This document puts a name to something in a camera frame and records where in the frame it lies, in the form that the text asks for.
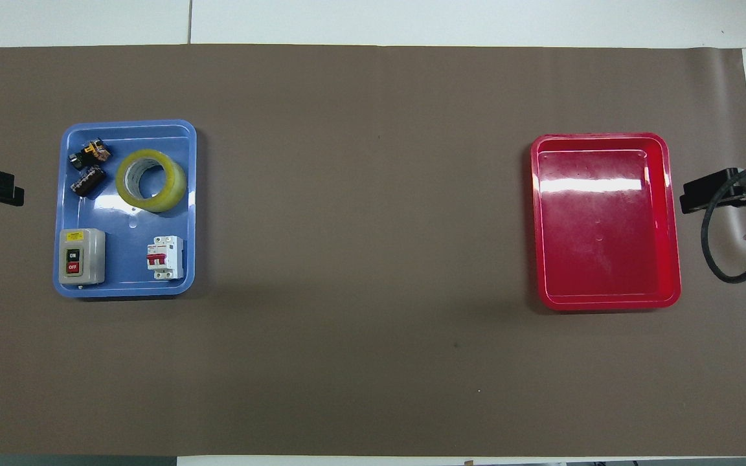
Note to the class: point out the red plastic tray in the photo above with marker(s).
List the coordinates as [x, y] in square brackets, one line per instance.
[606, 239]

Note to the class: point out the white circuit breaker red lever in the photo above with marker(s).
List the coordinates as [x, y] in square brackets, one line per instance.
[172, 249]

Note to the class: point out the black and orange terminal block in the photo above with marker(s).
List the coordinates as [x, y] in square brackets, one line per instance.
[96, 152]

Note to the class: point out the blue plastic tray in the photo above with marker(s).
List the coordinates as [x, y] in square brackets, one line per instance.
[127, 223]

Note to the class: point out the grey on-off switch box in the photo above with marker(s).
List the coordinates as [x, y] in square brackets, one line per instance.
[91, 243]

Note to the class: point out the black and brown terminal block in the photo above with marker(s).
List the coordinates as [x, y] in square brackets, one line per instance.
[88, 180]

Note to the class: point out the yellowish clear tape roll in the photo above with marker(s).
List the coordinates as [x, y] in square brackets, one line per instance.
[172, 184]

